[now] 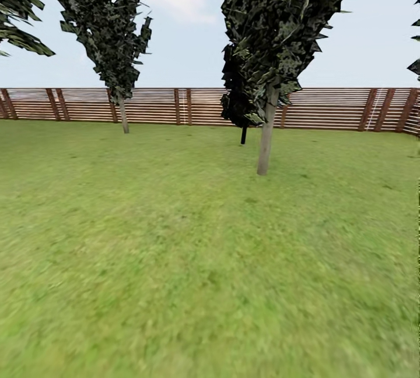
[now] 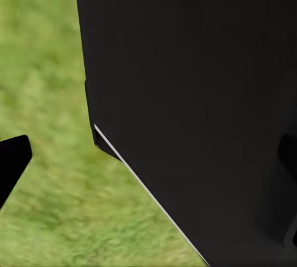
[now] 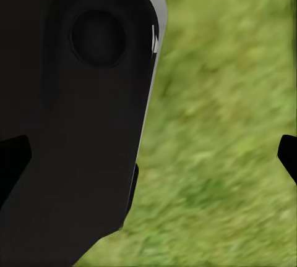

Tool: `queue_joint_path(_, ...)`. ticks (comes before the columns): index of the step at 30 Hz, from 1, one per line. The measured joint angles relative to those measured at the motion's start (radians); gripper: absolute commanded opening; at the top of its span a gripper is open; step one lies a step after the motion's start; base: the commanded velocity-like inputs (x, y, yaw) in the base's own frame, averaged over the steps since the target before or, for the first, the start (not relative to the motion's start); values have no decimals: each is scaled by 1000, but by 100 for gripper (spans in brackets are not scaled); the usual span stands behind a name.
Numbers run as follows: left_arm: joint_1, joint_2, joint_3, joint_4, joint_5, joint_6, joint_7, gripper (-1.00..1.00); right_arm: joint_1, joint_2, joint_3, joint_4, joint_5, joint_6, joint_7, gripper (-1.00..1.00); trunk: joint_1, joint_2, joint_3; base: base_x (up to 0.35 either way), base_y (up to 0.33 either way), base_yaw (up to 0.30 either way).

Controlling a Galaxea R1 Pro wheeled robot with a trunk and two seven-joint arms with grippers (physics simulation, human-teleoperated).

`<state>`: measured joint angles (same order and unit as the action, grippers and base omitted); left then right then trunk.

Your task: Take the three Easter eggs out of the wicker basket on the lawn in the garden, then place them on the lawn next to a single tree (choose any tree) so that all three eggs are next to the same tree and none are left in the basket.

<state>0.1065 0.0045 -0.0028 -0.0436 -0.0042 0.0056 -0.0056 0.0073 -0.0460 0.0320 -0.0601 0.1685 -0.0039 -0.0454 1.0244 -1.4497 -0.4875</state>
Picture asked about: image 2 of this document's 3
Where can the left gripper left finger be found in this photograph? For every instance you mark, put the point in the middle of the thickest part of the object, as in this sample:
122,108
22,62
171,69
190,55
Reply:
15,155

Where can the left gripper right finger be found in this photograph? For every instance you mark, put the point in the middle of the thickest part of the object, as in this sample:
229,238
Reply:
287,154

